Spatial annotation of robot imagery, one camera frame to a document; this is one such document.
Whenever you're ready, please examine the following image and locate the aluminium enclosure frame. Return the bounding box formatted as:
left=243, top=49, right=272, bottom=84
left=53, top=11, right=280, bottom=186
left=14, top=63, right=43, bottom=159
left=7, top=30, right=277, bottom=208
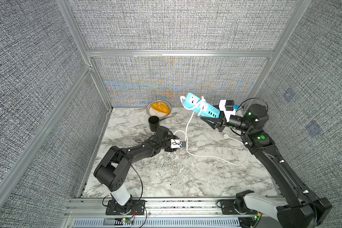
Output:
left=0, top=0, right=313, bottom=214

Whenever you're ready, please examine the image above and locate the patterned white bowl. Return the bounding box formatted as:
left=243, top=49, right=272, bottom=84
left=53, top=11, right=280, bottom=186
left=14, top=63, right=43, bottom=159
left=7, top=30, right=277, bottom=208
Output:
left=146, top=100, right=172, bottom=118

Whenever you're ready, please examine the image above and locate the orange food piece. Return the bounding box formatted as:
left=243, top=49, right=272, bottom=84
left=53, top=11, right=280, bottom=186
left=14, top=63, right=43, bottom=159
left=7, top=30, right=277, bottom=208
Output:
left=151, top=102, right=170, bottom=114

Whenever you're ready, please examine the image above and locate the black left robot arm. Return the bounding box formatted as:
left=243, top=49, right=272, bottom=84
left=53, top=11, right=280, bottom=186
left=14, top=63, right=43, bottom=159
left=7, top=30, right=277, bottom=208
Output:
left=94, top=126, right=186, bottom=214

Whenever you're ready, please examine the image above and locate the teal power strip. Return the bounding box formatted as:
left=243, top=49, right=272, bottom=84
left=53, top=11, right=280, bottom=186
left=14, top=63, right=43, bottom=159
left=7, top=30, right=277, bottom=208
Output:
left=180, top=93, right=219, bottom=118

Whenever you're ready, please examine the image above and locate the white power cord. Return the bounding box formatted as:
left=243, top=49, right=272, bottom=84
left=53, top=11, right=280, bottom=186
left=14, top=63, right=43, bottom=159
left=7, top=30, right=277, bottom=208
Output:
left=172, top=95, right=250, bottom=166

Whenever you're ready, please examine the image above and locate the green handled fork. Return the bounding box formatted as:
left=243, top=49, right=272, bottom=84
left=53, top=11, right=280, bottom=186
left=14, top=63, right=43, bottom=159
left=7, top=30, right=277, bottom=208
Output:
left=160, top=113, right=177, bottom=121

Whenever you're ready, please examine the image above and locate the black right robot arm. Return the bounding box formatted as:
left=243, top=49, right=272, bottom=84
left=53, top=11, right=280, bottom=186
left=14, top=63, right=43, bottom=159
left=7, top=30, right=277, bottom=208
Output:
left=198, top=100, right=333, bottom=228

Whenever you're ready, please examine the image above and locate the black cup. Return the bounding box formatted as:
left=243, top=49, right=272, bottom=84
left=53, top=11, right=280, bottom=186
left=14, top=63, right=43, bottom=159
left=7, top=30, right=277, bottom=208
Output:
left=148, top=116, right=160, bottom=133

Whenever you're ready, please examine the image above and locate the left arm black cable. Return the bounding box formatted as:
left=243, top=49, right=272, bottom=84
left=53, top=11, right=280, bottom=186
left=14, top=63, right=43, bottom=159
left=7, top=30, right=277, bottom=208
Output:
left=102, top=163, right=148, bottom=228

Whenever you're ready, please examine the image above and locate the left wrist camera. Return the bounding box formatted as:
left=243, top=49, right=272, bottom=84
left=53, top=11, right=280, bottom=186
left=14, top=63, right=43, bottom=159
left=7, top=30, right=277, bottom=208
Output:
left=171, top=139, right=186, bottom=149

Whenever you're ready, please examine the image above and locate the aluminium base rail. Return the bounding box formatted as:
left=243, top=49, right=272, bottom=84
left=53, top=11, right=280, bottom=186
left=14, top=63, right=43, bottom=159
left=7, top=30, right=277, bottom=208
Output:
left=63, top=197, right=306, bottom=228

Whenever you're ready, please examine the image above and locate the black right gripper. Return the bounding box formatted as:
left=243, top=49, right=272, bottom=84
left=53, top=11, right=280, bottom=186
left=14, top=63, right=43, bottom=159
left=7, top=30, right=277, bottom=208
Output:
left=204, top=106, right=255, bottom=137

